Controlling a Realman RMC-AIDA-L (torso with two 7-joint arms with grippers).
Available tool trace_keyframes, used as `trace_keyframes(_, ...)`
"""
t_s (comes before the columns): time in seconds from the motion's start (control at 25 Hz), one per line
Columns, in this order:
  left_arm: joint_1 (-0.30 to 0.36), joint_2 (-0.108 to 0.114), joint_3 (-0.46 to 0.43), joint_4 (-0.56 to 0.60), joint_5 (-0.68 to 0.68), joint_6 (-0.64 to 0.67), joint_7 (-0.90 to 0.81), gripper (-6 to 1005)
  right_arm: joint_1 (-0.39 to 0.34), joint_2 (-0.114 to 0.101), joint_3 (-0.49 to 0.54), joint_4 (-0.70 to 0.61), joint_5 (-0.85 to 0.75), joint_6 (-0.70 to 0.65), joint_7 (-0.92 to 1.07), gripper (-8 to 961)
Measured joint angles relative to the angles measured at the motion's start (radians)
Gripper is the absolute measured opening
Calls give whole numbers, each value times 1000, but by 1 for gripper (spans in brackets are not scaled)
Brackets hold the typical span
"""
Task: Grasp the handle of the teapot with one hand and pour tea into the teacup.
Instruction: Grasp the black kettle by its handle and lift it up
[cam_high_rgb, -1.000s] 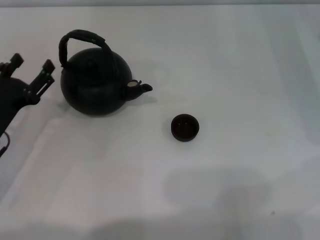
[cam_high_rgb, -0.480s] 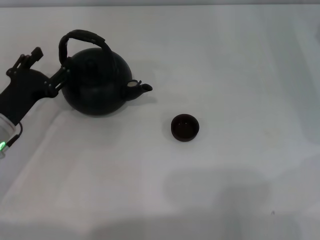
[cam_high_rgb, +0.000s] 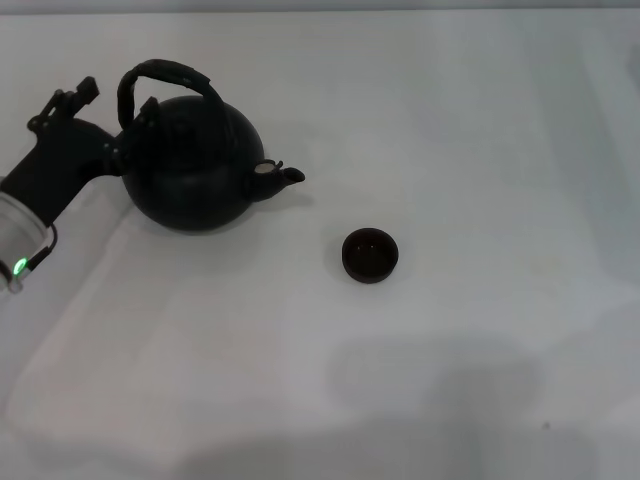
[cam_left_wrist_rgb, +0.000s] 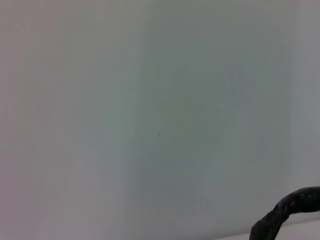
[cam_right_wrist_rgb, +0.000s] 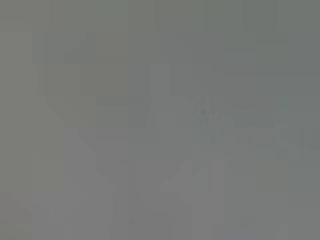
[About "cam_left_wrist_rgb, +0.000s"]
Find black round teapot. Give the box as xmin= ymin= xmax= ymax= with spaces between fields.
xmin=250 ymin=185 xmax=320 ymax=240

